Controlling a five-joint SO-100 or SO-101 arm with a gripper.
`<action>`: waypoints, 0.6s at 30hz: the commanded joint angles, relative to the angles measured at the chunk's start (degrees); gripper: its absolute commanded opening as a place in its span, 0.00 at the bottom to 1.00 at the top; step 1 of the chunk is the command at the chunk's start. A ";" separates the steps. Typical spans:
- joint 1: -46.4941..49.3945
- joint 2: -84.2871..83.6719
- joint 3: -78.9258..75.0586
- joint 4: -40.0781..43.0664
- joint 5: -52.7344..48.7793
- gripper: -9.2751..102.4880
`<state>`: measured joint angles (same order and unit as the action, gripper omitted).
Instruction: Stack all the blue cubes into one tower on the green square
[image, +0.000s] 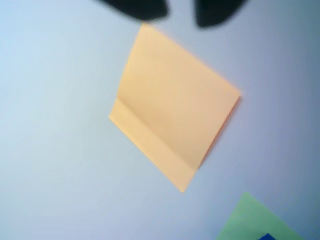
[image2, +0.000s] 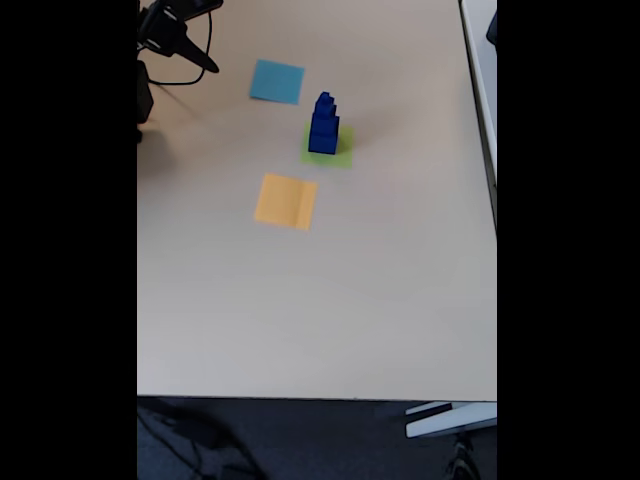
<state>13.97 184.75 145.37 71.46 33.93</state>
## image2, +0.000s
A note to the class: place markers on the tiny blue cube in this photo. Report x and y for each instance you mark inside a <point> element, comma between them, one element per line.
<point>325,96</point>

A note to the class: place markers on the small blue cube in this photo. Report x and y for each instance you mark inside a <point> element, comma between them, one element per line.
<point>326,106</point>

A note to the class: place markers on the medium blue cube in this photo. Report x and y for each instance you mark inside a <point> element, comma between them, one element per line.
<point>324,125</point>

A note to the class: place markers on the large blue cube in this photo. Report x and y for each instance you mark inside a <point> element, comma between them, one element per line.
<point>322,144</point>

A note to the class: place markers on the blue paper square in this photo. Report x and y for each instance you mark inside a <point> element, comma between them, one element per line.
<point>277,80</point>

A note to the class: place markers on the orange paper square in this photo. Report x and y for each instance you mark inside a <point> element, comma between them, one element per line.
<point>280,202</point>

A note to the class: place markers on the green paper square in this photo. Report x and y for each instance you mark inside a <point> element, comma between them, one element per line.
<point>345,155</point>

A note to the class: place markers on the white neighbouring desk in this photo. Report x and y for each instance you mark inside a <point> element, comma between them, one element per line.
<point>487,100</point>

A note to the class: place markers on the dark blue object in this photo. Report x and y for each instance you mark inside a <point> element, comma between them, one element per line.
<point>493,27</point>

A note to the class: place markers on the white table foot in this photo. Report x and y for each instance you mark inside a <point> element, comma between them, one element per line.
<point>450,420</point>

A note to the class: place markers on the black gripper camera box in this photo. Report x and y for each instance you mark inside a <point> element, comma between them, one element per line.
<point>200,5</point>

